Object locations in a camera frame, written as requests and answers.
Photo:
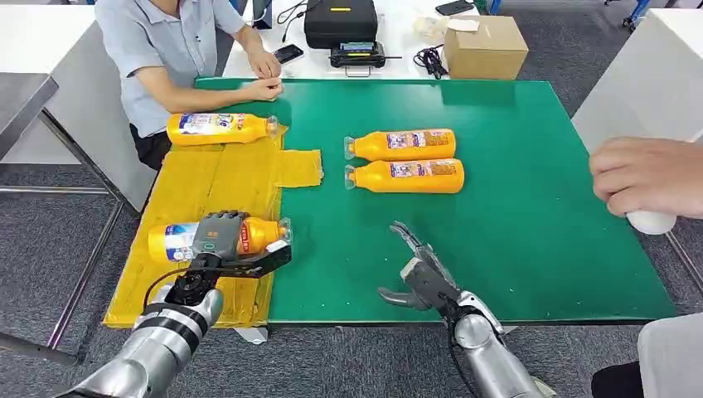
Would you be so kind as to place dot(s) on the orange drink bottle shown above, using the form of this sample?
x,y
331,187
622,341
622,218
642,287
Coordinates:
x,y
379,177
373,146
219,132
263,233

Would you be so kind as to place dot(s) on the white round object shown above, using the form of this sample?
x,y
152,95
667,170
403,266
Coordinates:
x,y
652,224

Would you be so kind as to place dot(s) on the green table mat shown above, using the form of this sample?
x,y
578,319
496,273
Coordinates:
x,y
522,219

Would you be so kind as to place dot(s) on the clear plastic bag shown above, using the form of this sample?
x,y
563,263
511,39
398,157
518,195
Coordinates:
x,y
431,27

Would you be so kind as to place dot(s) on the person's right hand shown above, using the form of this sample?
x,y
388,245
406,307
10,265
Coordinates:
x,y
263,89
648,176

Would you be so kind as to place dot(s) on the white table with metal frame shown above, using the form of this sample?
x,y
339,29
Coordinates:
x,y
631,93
82,99

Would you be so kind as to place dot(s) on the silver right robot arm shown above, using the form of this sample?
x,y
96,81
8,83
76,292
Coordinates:
x,y
494,362

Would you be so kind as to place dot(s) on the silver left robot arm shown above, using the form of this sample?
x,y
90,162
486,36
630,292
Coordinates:
x,y
159,346

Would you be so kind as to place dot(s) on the grey steel table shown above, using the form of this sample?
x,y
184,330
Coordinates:
x,y
22,99

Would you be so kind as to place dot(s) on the brown cardboard box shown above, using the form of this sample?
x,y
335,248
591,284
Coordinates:
x,y
486,55

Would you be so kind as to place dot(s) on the yellow plastic sheet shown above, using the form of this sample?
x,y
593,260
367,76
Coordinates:
x,y
219,187

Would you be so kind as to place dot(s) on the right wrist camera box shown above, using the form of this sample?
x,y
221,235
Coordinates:
x,y
434,287

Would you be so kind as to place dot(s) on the dark upright device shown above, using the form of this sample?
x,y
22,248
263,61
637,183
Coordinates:
x,y
262,14

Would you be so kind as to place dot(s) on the black carrying case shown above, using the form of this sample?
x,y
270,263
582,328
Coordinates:
x,y
340,24

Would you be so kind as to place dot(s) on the person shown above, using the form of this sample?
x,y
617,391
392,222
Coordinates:
x,y
148,82
673,357

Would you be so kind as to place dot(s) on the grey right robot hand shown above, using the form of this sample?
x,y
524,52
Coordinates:
x,y
425,258

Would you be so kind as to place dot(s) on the person's left hand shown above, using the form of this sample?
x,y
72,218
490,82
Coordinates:
x,y
265,65

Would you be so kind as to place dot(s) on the black handheld controller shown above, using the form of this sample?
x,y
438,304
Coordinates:
x,y
357,55

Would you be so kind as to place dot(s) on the black smartphone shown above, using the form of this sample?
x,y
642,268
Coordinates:
x,y
288,54
453,7

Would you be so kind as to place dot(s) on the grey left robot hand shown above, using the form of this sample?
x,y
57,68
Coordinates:
x,y
222,236

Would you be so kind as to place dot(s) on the blue wheeled stand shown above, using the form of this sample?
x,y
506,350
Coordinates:
x,y
640,11

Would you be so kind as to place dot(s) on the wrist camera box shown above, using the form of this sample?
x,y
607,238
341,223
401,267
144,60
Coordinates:
x,y
258,265
434,287

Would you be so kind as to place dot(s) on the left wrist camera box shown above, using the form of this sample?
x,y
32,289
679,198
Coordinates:
x,y
258,265

